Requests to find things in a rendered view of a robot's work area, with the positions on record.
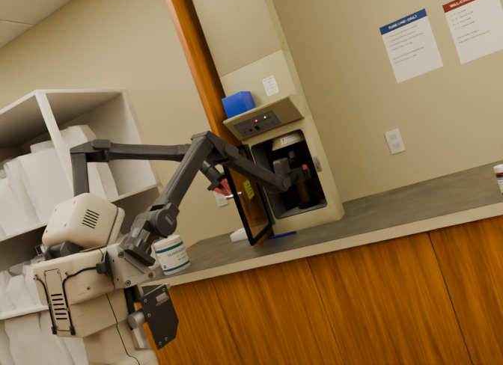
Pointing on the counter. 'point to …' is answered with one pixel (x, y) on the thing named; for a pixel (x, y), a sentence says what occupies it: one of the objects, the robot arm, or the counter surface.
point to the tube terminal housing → (329, 215)
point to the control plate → (257, 123)
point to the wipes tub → (172, 254)
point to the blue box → (238, 103)
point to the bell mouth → (287, 139)
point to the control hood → (287, 105)
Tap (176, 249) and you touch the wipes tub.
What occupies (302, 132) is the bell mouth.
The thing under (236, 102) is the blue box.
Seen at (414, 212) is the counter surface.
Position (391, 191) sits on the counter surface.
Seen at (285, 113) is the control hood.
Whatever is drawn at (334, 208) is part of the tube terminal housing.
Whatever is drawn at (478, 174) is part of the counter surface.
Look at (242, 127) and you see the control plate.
